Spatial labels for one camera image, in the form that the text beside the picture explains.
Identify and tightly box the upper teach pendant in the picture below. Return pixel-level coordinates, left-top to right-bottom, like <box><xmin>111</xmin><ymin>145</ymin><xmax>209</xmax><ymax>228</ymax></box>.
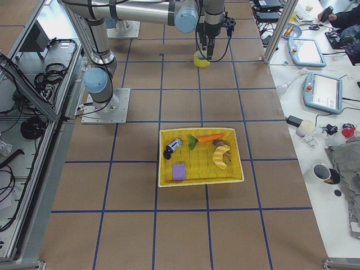
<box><xmin>287</xmin><ymin>38</ymin><xmax>327</xmax><ymax>68</ymax></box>

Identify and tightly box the brown toy item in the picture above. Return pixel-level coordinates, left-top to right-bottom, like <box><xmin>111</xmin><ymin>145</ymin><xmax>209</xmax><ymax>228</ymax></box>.
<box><xmin>213</xmin><ymin>139</ymin><xmax>231</xmax><ymax>161</ymax></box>

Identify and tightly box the grey cloth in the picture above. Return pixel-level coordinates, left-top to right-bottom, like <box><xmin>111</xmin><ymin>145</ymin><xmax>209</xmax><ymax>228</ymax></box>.
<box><xmin>325</xmin><ymin>137</ymin><xmax>359</xmax><ymax>239</ymax></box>

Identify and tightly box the lower teach pendant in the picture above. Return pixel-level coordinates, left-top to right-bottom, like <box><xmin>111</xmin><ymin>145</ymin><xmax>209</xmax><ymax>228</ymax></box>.
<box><xmin>302</xmin><ymin>73</ymin><xmax>343</xmax><ymax>115</ymax></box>

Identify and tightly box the yellow plastic basket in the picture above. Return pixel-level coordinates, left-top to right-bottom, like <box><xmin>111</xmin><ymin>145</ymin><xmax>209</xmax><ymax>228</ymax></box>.
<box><xmin>158</xmin><ymin>127</ymin><xmax>244</xmax><ymax>187</ymax></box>

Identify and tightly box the small dark bottle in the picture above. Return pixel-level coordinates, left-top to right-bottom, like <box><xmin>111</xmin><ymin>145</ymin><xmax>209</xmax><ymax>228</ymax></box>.
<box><xmin>163</xmin><ymin>138</ymin><xmax>183</xmax><ymax>160</ymax></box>

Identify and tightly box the yellow toy banana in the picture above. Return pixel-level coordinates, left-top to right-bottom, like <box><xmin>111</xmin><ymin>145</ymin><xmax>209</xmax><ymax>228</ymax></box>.
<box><xmin>212</xmin><ymin>145</ymin><xmax>230</xmax><ymax>169</ymax></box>

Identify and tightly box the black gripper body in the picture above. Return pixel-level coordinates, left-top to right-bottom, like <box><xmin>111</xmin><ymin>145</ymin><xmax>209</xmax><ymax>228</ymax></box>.
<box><xmin>196</xmin><ymin>15</ymin><xmax>236</xmax><ymax>38</ymax></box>

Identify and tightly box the yellow tape roll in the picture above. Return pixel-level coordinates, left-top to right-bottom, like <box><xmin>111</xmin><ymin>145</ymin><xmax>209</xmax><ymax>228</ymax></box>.
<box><xmin>193</xmin><ymin>51</ymin><xmax>210</xmax><ymax>68</ymax></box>

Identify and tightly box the purple sponge block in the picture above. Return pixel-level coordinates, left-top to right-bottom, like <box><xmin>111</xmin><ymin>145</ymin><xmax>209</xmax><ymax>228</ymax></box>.
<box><xmin>172</xmin><ymin>164</ymin><xmax>186</xmax><ymax>181</ymax></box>

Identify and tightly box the aluminium frame post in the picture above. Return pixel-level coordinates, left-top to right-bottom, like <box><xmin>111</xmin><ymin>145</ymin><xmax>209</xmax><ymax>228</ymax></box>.
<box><xmin>263</xmin><ymin>0</ymin><xmax>298</xmax><ymax>64</ymax></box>

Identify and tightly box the blue plate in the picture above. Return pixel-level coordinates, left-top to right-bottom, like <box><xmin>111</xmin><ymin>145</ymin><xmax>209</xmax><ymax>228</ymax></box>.
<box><xmin>281</xmin><ymin>23</ymin><xmax>303</xmax><ymax>39</ymax></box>

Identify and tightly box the orange toy carrot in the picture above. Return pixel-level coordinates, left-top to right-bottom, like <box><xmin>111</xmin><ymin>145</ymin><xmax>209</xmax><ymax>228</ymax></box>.
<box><xmin>188</xmin><ymin>133</ymin><xmax>224</xmax><ymax>150</ymax></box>

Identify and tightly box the white mug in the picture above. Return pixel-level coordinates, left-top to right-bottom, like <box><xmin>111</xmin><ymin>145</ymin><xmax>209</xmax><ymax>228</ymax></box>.
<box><xmin>311</xmin><ymin>163</ymin><xmax>331</xmax><ymax>182</ymax></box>

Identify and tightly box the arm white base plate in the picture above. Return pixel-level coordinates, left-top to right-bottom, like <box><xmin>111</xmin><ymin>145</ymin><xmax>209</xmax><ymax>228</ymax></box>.
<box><xmin>107</xmin><ymin>20</ymin><xmax>141</xmax><ymax>39</ymax></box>
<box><xmin>81</xmin><ymin>88</ymin><xmax>131</xmax><ymax>124</ymax></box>

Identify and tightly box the lavender cup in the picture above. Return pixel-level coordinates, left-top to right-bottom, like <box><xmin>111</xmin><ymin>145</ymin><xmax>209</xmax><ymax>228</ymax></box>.
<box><xmin>296</xmin><ymin>120</ymin><xmax>315</xmax><ymax>137</ymax></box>

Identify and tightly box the brass cylinder tool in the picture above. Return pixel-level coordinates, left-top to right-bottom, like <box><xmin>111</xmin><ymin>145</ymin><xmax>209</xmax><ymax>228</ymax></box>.
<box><xmin>283</xmin><ymin>25</ymin><xmax>294</xmax><ymax>37</ymax></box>

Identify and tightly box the teach pendant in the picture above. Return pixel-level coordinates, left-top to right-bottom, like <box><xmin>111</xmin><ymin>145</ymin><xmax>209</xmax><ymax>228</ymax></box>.
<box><xmin>302</xmin><ymin>73</ymin><xmax>343</xmax><ymax>115</ymax></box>
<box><xmin>287</xmin><ymin>38</ymin><xmax>327</xmax><ymax>68</ymax></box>

